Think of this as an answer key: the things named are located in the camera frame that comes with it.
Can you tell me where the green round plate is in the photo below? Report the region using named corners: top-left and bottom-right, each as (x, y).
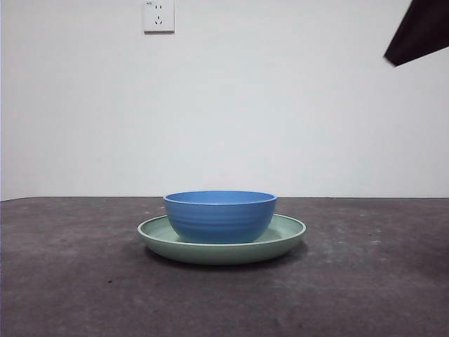
top-left (136, 213), bottom-right (307, 265)

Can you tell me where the white wall socket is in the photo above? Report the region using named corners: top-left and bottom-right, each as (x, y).
top-left (142, 0), bottom-right (175, 34)

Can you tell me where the blue ribbed bowl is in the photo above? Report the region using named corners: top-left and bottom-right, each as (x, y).
top-left (163, 190), bottom-right (278, 244)

